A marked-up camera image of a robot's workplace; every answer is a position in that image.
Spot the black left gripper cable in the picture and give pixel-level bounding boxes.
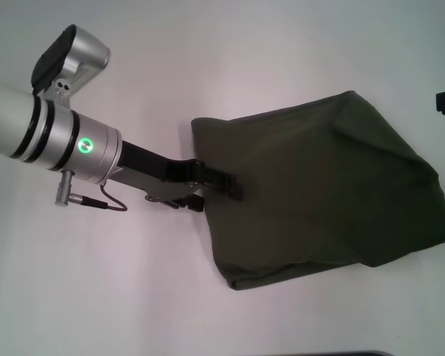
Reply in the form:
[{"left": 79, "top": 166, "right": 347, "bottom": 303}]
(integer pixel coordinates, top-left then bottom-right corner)
[{"left": 68, "top": 182, "right": 130, "bottom": 214}]

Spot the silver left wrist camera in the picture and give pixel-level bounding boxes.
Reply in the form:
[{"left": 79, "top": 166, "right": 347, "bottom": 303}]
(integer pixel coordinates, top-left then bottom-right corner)
[{"left": 30, "top": 24, "right": 112, "bottom": 102}]

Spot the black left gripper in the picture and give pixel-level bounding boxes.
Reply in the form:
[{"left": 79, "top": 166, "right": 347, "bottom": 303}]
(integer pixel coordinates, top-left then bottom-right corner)
[{"left": 115, "top": 139, "right": 245, "bottom": 215}]

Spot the dark green FREE t-shirt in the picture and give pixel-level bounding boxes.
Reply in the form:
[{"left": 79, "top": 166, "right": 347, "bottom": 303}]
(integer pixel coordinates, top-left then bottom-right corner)
[{"left": 190, "top": 90, "right": 445, "bottom": 293}]

